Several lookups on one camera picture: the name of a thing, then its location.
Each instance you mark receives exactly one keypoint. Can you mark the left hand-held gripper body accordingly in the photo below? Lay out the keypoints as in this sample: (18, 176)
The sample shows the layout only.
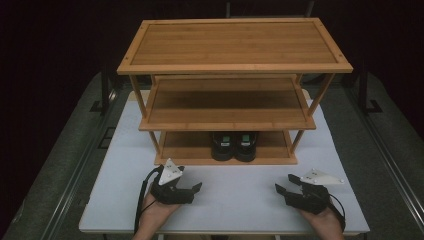
(170, 193)

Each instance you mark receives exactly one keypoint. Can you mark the dark metal stand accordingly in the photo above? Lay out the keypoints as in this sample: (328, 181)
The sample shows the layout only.
(364, 90)
(105, 90)

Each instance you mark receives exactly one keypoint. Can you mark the person's right hand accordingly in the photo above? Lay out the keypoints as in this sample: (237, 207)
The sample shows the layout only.
(326, 221)

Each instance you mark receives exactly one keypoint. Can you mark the person's left hand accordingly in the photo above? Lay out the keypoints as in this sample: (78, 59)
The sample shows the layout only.
(153, 215)

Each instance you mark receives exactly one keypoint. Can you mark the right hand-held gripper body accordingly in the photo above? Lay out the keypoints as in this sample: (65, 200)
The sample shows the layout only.
(313, 198)

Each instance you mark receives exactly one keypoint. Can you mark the wooden shoe rack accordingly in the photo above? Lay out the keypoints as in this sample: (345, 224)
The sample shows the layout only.
(233, 43)

